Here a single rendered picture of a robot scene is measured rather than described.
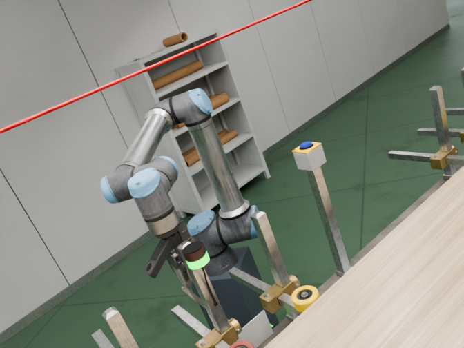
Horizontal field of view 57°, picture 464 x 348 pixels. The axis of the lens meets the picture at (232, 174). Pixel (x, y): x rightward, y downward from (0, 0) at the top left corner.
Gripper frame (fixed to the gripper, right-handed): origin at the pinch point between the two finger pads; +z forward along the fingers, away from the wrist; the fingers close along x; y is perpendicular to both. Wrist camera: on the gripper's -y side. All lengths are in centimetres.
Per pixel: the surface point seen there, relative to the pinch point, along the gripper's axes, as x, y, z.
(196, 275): -9.5, 1.1, -7.2
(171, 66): 270, 160, -36
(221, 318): -9.4, 2.3, 9.8
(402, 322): -51, 28, 12
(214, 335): -8.0, -1.3, 14.2
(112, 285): 225, 10, 100
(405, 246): -36, 55, 12
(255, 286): 1.4, 21.7, 17.0
